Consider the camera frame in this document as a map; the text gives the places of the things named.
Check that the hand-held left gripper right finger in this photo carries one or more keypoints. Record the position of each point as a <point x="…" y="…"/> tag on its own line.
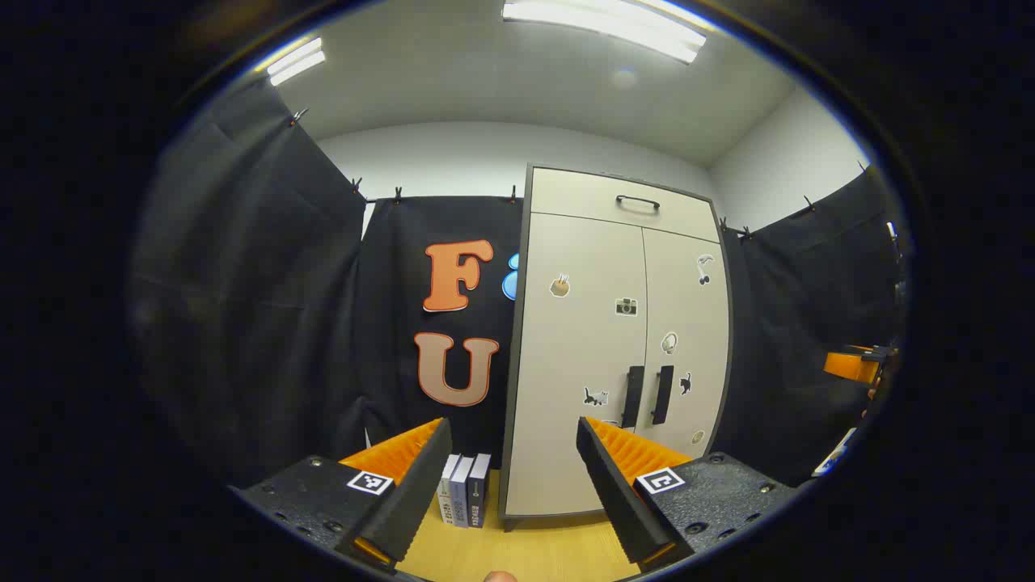
<point x="614" y="493"/>

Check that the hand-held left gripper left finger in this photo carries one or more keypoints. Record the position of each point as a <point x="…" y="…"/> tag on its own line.
<point x="412" y="501"/>

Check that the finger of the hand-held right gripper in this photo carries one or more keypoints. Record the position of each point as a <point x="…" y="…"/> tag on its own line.
<point x="849" y="364"/>

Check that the beige double-door shoe cabinet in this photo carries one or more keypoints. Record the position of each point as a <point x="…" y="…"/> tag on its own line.
<point x="504" y="485"/>

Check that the beige shoe cabinet door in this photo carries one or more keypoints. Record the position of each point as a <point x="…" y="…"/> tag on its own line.
<point x="687" y="323"/>
<point x="566" y="364"/>

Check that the grey book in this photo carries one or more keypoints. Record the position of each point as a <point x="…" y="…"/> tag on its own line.
<point x="461" y="497"/>

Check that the dark navy book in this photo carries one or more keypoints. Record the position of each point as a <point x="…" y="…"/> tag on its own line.
<point x="478" y="493"/>

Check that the black backdrop cloth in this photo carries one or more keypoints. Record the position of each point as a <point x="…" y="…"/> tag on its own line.
<point x="242" y="323"/>

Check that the row of black cloth clips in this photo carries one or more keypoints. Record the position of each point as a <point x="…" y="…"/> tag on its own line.
<point x="397" y="195"/>

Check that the long ceiling light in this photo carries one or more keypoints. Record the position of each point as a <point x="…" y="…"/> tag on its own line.
<point x="606" y="28"/>

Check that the small ceiling light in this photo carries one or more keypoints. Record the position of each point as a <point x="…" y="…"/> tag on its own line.
<point x="296" y="62"/>

